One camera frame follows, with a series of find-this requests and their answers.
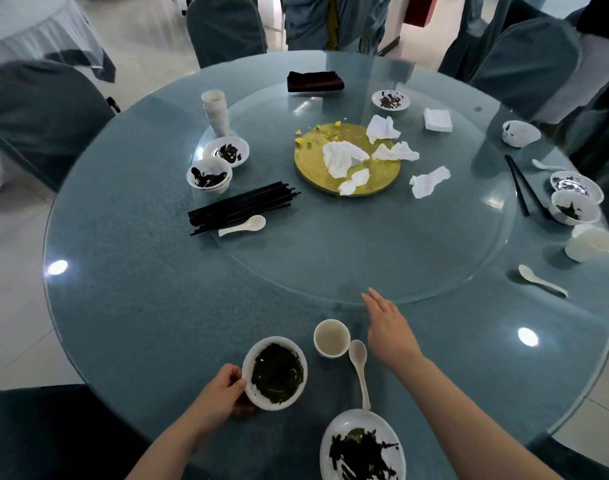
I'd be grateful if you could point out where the person's right hand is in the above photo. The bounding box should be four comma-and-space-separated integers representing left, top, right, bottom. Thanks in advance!
360, 288, 425, 375

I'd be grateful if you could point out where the person's left hand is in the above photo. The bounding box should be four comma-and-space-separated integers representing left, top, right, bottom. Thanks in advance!
184, 364, 258, 438

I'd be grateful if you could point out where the bundle of black chopsticks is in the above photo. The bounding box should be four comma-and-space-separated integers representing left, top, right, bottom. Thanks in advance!
188, 181, 301, 237

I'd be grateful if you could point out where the person's left forearm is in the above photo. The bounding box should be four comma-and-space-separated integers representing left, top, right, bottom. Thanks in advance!
126, 417, 220, 480

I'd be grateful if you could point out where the person's right forearm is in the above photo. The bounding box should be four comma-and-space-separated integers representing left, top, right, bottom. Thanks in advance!
394, 357, 563, 480

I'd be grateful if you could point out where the round glass turntable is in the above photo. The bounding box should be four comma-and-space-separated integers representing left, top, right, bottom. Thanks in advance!
192, 79, 515, 307

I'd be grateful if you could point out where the round blue table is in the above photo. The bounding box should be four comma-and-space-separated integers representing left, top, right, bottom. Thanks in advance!
43, 49, 609, 480

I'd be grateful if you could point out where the crumpled white tissue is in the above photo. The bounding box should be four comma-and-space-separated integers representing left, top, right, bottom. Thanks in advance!
338, 168, 371, 197
371, 141, 421, 162
409, 166, 451, 199
322, 140, 371, 179
365, 114, 401, 145

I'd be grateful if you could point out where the yellow round disc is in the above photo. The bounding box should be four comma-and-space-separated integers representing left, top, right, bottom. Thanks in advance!
294, 122, 401, 197

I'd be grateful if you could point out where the folded white napkin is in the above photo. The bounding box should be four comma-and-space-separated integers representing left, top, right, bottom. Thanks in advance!
423, 108, 453, 133

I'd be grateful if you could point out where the dark red cloth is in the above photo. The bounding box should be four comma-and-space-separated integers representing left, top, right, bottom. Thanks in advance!
286, 70, 345, 93

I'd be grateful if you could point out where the red door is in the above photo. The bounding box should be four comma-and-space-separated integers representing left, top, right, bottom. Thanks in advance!
403, 0, 439, 28

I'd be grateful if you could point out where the round white clothed table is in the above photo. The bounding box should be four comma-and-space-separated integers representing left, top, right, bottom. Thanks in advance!
0, 0, 116, 83

